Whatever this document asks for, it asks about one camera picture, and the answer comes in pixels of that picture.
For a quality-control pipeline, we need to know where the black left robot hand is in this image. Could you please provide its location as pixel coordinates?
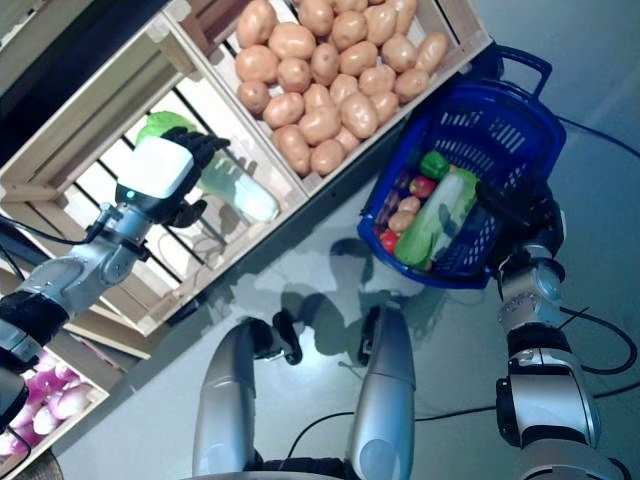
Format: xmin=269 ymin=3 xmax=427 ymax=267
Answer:
xmin=160 ymin=126 xmax=232 ymax=231

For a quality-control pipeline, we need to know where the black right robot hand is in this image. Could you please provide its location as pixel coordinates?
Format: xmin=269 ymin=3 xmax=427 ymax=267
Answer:
xmin=474 ymin=177 xmax=569 ymax=251

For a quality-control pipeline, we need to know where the blue plastic shopping basket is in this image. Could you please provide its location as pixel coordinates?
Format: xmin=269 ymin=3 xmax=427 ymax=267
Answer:
xmin=356 ymin=44 xmax=569 ymax=290

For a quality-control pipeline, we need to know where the green bell pepper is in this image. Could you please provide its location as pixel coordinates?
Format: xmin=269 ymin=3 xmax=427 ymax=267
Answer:
xmin=418 ymin=151 xmax=450 ymax=180

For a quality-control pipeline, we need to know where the red apple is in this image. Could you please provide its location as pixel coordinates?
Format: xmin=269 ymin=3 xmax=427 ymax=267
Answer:
xmin=409 ymin=175 xmax=437 ymax=199

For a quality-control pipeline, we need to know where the wooden slatted crate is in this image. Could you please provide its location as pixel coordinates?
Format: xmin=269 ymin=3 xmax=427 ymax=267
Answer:
xmin=0 ymin=344 xmax=111 ymax=480
xmin=0 ymin=9 xmax=309 ymax=336
xmin=162 ymin=0 xmax=494 ymax=199

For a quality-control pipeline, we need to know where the wooden display stand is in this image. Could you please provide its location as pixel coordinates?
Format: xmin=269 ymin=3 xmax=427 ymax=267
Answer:
xmin=0 ymin=0 xmax=501 ymax=396

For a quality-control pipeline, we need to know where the silver right robot leg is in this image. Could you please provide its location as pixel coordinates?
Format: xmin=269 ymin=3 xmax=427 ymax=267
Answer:
xmin=343 ymin=303 xmax=419 ymax=480

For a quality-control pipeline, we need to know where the silver robot leg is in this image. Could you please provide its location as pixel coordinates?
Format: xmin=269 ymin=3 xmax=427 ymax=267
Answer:
xmin=343 ymin=303 xmax=419 ymax=480
xmin=192 ymin=308 xmax=305 ymax=480

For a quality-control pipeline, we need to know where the silver left robot leg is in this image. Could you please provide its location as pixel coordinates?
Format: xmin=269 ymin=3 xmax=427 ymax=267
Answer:
xmin=192 ymin=308 xmax=305 ymax=480

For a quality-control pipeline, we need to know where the dark robot waist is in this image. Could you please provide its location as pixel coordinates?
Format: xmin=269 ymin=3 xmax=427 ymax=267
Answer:
xmin=249 ymin=452 xmax=361 ymax=480

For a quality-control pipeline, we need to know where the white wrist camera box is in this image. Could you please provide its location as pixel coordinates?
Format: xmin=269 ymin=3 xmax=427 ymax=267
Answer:
xmin=114 ymin=134 xmax=196 ymax=222

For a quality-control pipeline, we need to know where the black floor cable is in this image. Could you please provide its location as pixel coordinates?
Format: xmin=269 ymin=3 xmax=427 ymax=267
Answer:
xmin=557 ymin=117 xmax=640 ymax=154

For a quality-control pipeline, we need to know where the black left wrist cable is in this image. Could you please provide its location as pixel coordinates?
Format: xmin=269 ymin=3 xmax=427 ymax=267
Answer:
xmin=0 ymin=217 xmax=99 ymax=281

